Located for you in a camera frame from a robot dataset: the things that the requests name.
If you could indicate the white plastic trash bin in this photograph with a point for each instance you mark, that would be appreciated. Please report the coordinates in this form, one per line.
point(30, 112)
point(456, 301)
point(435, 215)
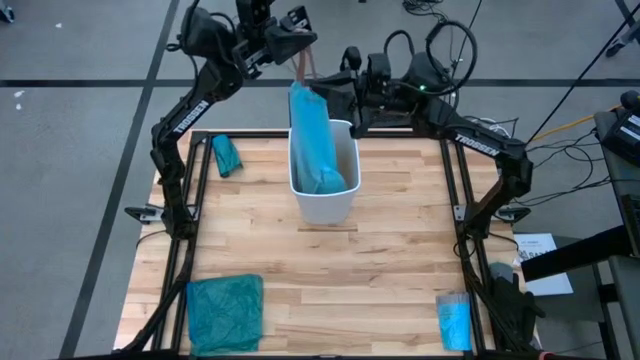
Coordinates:
point(327, 210)

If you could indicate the thin black pole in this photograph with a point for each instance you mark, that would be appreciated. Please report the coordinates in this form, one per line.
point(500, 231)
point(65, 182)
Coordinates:
point(575, 82)

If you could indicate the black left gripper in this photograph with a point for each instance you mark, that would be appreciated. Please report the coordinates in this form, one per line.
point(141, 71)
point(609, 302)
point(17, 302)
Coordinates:
point(255, 35)

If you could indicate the black equipment case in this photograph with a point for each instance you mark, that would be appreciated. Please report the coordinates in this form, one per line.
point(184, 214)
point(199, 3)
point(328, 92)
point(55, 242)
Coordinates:
point(620, 135)

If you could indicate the white printed paper sheet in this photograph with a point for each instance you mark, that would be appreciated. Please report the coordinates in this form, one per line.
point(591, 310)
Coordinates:
point(532, 246)

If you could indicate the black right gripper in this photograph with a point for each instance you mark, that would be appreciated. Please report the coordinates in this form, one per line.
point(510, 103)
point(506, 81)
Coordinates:
point(379, 80)

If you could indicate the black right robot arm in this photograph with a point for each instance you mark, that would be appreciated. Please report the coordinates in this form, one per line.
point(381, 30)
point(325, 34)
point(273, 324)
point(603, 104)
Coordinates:
point(475, 142)

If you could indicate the folded light blue bag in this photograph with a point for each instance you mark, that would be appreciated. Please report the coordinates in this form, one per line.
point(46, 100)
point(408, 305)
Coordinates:
point(454, 322)

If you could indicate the red tape wrap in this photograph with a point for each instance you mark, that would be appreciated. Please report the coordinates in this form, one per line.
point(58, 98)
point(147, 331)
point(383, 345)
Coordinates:
point(545, 356)

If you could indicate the small rolled teal bag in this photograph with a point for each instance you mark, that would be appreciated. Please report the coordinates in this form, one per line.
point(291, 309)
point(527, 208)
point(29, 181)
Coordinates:
point(226, 156)

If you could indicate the black side desk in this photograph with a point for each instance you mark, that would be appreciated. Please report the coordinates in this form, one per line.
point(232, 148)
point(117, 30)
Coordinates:
point(575, 255)

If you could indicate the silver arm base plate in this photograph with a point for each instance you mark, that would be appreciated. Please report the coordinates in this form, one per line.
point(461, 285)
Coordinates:
point(142, 215)
point(462, 212)

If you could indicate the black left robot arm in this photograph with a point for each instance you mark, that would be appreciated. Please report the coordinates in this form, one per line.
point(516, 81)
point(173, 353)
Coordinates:
point(187, 117)

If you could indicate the large teal bag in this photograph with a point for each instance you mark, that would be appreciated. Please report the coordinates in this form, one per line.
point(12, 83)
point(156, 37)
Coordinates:
point(225, 315)

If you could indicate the black cloth bundle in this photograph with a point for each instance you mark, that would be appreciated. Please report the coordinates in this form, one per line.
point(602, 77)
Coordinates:
point(510, 310)

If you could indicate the light blue trash bag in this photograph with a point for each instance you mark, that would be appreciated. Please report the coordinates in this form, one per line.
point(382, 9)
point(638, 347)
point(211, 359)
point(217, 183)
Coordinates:
point(312, 145)

